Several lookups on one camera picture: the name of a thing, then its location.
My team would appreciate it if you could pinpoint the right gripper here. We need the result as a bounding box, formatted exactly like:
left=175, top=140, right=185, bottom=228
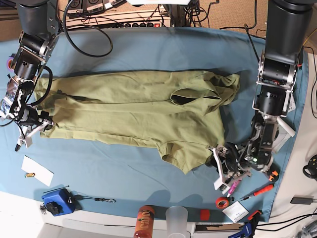
left=15, top=106, right=55, bottom=148

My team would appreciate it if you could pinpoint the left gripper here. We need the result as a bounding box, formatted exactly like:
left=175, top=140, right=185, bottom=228
left=207, top=142, right=273, bottom=195

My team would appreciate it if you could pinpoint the olive green t-shirt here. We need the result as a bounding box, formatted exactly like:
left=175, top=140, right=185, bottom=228
left=33, top=70, right=241, bottom=175

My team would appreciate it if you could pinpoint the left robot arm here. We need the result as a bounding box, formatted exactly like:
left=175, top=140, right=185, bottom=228
left=211, top=0, right=314, bottom=195

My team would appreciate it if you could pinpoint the pink glue tube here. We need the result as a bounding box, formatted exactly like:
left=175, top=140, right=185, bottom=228
left=227, top=180, right=241, bottom=198

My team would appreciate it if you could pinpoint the white black marker pen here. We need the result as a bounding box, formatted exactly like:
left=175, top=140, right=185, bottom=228
left=14, top=141, right=21, bottom=152

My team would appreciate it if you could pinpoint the red tape roll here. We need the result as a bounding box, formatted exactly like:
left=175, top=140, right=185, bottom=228
left=215, top=197, right=231, bottom=210

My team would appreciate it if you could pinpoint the white paper card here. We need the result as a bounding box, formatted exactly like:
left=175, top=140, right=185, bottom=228
left=21, top=156, right=54, bottom=186

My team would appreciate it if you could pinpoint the small yellow battery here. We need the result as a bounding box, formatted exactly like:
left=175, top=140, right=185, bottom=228
left=25, top=173, right=35, bottom=178

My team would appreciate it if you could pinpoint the white square card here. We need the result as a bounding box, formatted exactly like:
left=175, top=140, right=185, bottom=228
left=222, top=201, right=249, bottom=223

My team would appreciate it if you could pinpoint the black zip tie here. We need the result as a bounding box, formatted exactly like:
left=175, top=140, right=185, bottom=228
left=43, top=185, right=69, bottom=194

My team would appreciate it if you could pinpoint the orange screwdriver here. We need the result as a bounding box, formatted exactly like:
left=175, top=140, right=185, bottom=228
left=240, top=184, right=274, bottom=201

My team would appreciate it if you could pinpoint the translucent plastic cup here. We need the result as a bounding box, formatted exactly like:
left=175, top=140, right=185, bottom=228
left=165, top=206, right=188, bottom=238

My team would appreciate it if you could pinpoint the orange black utility knife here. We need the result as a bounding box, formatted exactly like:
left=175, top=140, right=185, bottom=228
left=267, top=164, right=280, bottom=183

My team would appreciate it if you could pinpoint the purple tape roll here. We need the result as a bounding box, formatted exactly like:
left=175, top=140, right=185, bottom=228
left=6, top=58, right=13, bottom=71

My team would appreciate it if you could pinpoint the blue table cloth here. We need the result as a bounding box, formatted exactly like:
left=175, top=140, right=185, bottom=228
left=0, top=26, right=310, bottom=223

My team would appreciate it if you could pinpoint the blue box with knob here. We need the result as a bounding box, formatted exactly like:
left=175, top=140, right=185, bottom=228
left=42, top=188, right=76, bottom=216

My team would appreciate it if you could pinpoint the blue orange clamp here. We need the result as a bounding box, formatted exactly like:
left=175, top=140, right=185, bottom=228
left=228, top=210, right=262, bottom=238

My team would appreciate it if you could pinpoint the white leaf pattern notebook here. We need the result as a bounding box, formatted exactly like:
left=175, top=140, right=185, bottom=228
left=272, top=117, right=296, bottom=154

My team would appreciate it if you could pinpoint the orange drink bottle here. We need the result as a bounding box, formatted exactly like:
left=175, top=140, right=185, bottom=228
left=133, top=205, right=155, bottom=238

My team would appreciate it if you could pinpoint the clear packaged barcode box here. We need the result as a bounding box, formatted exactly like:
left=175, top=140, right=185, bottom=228
left=288, top=95, right=296, bottom=112

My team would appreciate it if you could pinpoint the black power strip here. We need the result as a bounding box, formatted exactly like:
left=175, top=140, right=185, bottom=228
left=106, top=22, right=166, bottom=28

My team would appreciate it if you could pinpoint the black lanyard with carabiner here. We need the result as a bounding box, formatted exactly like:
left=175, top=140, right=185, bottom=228
left=73, top=194, right=116, bottom=204

